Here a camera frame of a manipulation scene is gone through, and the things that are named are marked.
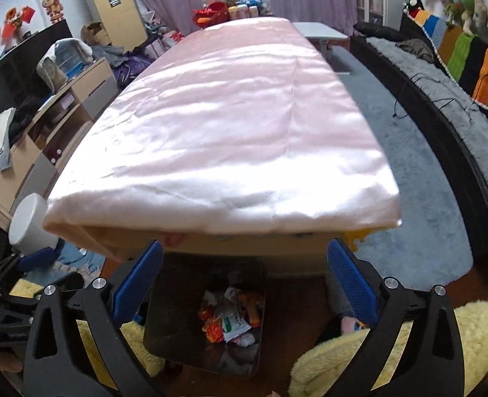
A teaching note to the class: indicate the pile of clothes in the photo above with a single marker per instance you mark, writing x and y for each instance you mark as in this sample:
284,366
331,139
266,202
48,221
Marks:
0,136

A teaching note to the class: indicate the olive garment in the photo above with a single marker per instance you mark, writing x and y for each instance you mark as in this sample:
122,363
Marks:
413,49

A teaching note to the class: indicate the black television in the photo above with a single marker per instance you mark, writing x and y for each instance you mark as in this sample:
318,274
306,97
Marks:
16,70

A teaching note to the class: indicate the black white cat plush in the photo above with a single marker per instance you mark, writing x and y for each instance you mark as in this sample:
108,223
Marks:
413,0

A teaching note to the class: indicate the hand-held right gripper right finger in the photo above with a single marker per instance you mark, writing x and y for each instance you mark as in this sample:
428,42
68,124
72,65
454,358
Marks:
351,277

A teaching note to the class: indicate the grey fluffy blanket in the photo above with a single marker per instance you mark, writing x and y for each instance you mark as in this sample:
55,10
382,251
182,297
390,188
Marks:
418,74

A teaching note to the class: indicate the tall wooden cabinet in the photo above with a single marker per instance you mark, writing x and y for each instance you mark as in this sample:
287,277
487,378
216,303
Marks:
113,12

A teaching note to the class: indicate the grey rug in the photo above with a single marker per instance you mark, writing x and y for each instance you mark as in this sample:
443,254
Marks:
413,182

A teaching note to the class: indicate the purple bag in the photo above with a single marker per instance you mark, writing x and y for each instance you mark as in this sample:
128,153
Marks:
134,68

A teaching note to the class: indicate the pink and blue item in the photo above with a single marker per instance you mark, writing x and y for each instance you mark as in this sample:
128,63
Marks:
353,324

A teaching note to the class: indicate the dark plastic bin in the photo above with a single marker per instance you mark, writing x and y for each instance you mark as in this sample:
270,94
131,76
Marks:
173,351

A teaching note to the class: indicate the red white wrapper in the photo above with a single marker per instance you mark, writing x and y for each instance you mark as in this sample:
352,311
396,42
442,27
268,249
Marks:
213,331

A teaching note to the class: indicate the wooden table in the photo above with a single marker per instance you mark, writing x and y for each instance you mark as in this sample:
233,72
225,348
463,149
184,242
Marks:
248,244

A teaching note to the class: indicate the cardboard box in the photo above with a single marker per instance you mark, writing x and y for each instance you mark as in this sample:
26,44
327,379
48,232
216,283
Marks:
95,33

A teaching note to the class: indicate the white cylindrical container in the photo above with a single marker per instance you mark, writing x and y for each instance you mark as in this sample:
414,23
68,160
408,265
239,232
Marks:
29,223

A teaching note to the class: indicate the clear plastic wrap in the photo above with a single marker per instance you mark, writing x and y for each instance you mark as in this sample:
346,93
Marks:
244,339

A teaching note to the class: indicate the black pillow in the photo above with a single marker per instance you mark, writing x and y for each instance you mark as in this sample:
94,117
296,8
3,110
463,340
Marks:
376,29

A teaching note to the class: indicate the black sofa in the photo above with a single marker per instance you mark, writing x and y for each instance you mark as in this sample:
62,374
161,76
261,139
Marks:
467,173

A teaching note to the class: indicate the white cloth covered basket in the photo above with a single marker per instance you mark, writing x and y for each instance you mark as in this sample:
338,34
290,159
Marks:
60,64

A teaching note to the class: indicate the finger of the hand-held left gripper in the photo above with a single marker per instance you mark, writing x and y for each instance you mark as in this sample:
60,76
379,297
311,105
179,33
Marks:
39,258

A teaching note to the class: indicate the beige dog plush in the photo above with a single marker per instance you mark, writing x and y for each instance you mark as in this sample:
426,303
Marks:
484,16

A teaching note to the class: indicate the pile of blue white packets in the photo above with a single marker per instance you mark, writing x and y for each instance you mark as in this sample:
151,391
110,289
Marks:
256,2

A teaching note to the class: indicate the grey clothes pile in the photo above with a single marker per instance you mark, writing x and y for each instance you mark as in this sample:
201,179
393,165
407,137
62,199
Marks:
107,53

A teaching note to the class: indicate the silver blue snack bag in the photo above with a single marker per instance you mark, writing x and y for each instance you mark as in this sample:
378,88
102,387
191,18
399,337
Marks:
235,322

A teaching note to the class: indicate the orange chip can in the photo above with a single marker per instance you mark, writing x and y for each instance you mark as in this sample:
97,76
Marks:
252,308

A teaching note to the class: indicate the striped crocheted blanket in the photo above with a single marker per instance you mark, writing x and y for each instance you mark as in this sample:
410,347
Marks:
467,58

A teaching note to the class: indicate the hanging doll ornament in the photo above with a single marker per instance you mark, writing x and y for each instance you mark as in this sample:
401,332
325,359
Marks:
53,8

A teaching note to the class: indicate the wooden television cabinet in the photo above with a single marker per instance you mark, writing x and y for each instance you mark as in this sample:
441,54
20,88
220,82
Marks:
91,91

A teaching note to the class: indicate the red basket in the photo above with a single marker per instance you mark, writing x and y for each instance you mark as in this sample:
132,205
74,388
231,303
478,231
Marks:
211,15

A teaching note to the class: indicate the green frog plush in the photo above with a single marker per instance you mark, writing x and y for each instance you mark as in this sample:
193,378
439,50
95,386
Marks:
459,2

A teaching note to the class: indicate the white folding table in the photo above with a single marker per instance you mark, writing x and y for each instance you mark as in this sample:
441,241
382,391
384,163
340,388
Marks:
318,31

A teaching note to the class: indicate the red flower decoration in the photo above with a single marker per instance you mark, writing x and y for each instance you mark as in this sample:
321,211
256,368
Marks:
17,22

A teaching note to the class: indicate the light blue floor mat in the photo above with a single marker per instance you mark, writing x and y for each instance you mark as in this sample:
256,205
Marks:
76,262

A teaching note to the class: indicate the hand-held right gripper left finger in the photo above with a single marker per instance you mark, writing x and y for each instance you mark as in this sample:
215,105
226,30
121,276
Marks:
138,281

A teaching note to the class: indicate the pink satin tablecloth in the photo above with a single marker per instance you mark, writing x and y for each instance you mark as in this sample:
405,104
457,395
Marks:
227,132

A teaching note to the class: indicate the yellow fluffy rug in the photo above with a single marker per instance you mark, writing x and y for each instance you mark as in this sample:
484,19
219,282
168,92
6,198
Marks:
475,339

